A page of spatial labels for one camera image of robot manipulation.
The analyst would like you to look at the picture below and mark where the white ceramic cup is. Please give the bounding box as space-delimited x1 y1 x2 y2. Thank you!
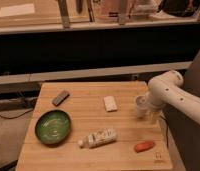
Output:
134 95 148 118

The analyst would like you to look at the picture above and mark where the black cable on floor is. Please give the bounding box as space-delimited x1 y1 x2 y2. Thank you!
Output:
0 96 36 120

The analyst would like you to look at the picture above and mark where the green bowl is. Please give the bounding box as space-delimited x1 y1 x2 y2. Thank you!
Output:
35 110 71 145

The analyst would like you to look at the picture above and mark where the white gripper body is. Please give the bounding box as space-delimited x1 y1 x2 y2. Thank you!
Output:
145 92 165 111

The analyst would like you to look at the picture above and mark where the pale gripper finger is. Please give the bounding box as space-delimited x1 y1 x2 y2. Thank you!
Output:
149 111 160 124

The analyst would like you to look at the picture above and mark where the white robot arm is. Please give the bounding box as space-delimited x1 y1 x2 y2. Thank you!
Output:
145 70 200 125

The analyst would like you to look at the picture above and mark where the white rectangular block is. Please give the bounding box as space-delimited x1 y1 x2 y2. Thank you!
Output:
104 96 117 112

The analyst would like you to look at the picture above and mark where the grey rectangular block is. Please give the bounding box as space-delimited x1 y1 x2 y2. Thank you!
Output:
52 90 70 106

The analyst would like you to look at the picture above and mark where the orange carrot toy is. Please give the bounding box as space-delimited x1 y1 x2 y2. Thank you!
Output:
134 141 155 153

